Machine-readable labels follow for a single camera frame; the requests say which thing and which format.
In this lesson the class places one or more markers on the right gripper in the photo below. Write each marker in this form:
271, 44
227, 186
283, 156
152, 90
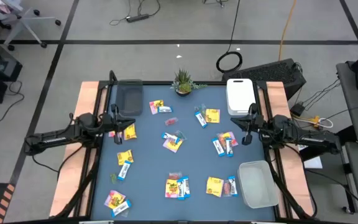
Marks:
255, 123

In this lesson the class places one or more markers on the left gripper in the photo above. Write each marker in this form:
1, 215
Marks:
110, 123

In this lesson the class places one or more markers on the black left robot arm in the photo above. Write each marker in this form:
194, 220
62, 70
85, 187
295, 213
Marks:
54, 138

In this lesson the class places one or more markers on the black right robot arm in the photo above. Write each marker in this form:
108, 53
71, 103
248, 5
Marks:
309, 138

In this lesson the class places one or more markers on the dark translucent plastic bin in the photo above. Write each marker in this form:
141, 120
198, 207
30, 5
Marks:
129, 98

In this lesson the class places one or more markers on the wooden side board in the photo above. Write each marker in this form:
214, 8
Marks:
275, 93
87, 96

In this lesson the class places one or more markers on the black computer case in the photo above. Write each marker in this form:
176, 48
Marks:
264, 74

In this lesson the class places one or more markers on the black power adapter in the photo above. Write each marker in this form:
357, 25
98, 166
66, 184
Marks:
297, 109

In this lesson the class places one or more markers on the clear plastic bin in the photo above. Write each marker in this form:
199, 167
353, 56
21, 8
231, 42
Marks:
257, 184

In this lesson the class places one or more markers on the potted succulent plant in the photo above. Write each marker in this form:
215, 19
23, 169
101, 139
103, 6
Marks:
183, 83

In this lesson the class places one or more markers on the yellow plug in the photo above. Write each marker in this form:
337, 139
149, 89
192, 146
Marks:
315, 120

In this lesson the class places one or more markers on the white paper sheet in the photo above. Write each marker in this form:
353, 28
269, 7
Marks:
314, 162

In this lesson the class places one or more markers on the black power strip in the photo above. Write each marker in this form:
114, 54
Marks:
138, 17

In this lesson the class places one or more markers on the black desk support bar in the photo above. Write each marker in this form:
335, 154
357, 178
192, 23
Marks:
348, 132

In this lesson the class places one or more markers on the grey office chair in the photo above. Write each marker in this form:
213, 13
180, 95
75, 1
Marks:
20, 17

